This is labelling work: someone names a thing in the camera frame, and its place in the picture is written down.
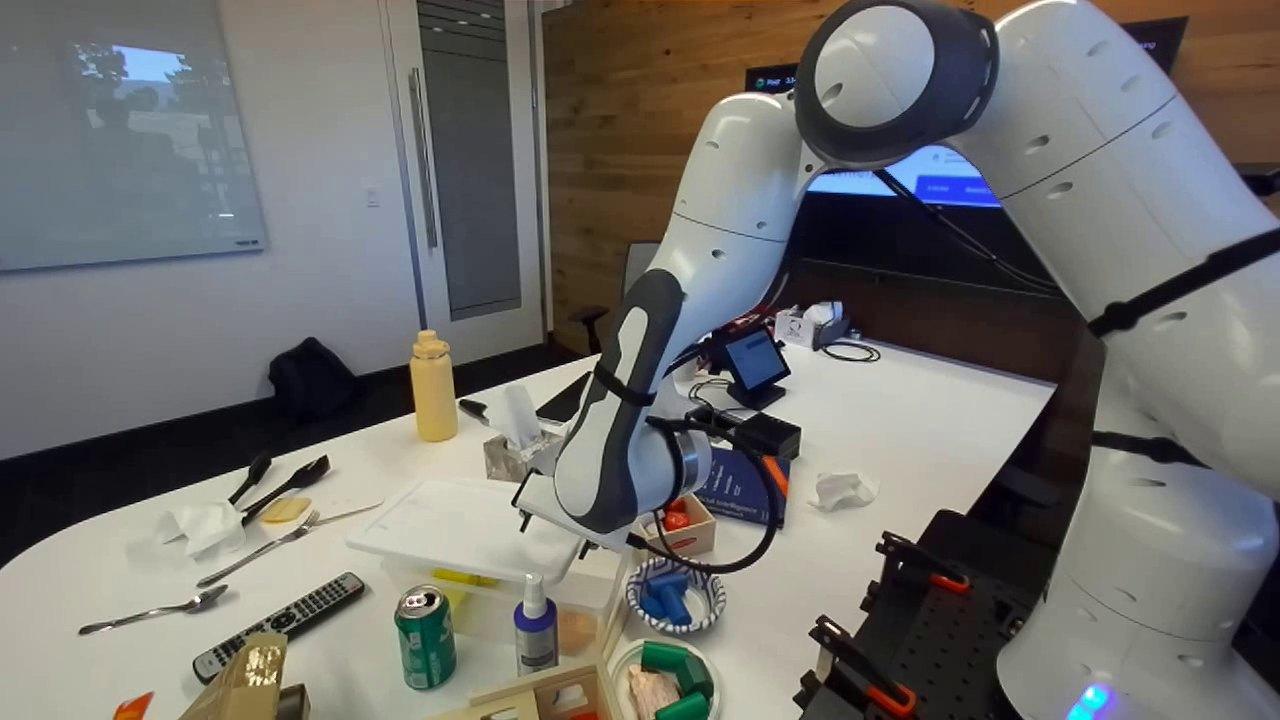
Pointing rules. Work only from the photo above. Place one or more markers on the black orange clamp far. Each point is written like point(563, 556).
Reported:
point(900, 553)

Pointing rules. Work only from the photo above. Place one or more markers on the blue patterned paper plate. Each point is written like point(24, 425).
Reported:
point(673, 596)

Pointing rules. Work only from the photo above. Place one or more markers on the black orange clamp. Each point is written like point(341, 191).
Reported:
point(896, 703)
point(900, 553)

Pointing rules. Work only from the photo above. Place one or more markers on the crumpled white tissue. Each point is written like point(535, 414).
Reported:
point(846, 491)

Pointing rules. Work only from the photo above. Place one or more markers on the black orange clamp near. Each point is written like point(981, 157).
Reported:
point(896, 703)

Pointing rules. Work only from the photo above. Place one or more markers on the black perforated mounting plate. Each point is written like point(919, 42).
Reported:
point(932, 642)

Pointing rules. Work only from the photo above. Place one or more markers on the wooden shape sorter box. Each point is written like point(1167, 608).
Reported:
point(557, 692)

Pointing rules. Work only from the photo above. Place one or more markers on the metal fork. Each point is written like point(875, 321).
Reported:
point(193, 605)

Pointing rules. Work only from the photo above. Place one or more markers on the black remote control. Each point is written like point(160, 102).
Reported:
point(286, 620)

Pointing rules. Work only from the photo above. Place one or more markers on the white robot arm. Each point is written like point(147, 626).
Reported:
point(1154, 246)

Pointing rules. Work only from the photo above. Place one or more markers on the white lunchbox container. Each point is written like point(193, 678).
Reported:
point(586, 600)

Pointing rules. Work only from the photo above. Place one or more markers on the wooden brush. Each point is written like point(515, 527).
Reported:
point(254, 687)

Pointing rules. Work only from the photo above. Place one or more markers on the metal knife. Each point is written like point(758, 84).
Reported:
point(290, 536)

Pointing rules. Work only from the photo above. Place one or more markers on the small sanitizer spray bottle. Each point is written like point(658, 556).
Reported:
point(535, 620)

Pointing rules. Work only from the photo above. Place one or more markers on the black spoon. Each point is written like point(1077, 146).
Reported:
point(290, 497)

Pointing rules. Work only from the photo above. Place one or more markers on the wooden box with red items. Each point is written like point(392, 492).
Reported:
point(684, 527)

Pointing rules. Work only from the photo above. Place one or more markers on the black spatula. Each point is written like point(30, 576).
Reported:
point(254, 475)

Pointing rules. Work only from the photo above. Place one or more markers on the green soda can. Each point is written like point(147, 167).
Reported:
point(425, 639)

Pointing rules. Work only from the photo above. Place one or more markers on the tan squeeze bottle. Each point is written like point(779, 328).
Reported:
point(434, 389)

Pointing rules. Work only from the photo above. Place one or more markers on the black tablet screen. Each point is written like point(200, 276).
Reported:
point(758, 364)

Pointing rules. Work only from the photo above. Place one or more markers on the wall whiteboard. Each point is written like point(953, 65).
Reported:
point(120, 138)

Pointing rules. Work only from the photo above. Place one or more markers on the wall monitor screen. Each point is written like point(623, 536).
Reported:
point(932, 175)

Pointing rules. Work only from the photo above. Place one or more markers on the white plate with green blocks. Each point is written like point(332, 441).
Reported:
point(666, 681)

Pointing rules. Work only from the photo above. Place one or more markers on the white tissue box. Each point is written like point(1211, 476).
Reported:
point(517, 439)

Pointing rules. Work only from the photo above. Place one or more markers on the black backpack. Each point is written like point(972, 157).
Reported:
point(310, 383)

